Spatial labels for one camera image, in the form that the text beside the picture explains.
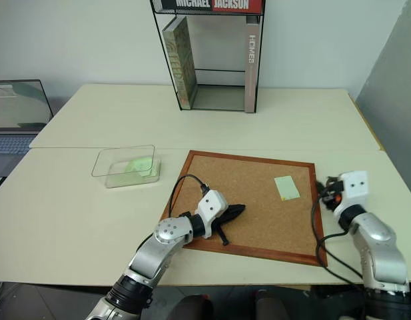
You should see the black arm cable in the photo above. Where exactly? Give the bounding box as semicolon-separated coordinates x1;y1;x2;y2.
310;196;366;284
168;173;211;218

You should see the green and brown patterned book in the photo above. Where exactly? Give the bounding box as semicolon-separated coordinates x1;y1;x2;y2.
162;15;198;111

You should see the Michael Jackson book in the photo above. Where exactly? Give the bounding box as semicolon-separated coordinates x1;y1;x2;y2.
151;0;264;15

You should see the clear plastic box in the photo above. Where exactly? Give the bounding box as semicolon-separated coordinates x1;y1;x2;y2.
91;144;163;190

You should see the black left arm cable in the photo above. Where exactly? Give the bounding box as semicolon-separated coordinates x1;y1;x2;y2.
168;173;211;218

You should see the flat green sticky note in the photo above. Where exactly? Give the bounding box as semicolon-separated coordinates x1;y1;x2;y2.
274;175;300;202

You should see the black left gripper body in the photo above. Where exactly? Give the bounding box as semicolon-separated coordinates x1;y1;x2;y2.
212;209;233;231

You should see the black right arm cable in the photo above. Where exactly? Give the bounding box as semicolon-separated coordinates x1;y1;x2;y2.
310;196;366;284

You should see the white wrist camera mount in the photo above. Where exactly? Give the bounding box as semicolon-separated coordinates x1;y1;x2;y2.
332;170;371;218
195;189;229;239

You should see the curled green sticky note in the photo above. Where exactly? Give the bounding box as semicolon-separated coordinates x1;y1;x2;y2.
124;157;154;180

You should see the grey Homes book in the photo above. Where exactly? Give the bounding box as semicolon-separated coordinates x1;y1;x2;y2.
243;16;261;114

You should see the grey laptop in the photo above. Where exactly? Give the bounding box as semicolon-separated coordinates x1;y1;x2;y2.
0;79;55;196

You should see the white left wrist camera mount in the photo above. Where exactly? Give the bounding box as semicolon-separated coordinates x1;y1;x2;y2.
195;189;229;239

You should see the wood-framed cork board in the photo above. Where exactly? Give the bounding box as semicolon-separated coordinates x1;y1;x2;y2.
161;149;329;267

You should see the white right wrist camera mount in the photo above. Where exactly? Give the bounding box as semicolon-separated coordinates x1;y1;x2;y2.
332;170;371;218

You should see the grey partition panel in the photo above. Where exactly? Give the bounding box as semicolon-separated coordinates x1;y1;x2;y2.
354;0;411;204

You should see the black wire shelf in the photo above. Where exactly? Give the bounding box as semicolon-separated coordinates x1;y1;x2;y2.
151;0;267;115

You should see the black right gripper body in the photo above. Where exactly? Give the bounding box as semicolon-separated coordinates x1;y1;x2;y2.
323;175;345;206

